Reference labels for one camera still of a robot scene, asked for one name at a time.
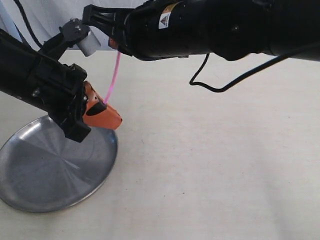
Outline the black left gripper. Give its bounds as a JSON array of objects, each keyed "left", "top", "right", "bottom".
[{"left": 28, "top": 63, "right": 123, "bottom": 143}]

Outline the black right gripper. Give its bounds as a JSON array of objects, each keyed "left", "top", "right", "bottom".
[{"left": 82, "top": 2, "right": 165, "bottom": 60}]

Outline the pink glow stick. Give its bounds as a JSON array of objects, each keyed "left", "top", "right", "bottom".
[{"left": 103, "top": 51, "right": 121, "bottom": 104}]

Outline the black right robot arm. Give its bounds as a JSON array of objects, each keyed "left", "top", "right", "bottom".
[{"left": 82, "top": 0, "right": 320, "bottom": 61}]

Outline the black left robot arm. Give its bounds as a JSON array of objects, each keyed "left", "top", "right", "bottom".
[{"left": 0, "top": 30, "right": 123, "bottom": 143}]

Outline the blue-white backdrop cloth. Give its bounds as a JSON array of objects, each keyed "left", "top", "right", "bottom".
[{"left": 0, "top": 0, "right": 144, "bottom": 50}]

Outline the round metal plate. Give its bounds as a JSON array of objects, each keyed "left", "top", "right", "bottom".
[{"left": 0, "top": 116, "right": 118, "bottom": 213}]

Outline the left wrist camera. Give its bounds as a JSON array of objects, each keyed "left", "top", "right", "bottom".
[{"left": 60, "top": 18, "right": 101, "bottom": 57}]

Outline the black right camera cable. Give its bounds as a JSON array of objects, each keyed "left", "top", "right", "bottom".
[{"left": 189, "top": 42, "right": 320, "bottom": 93}]

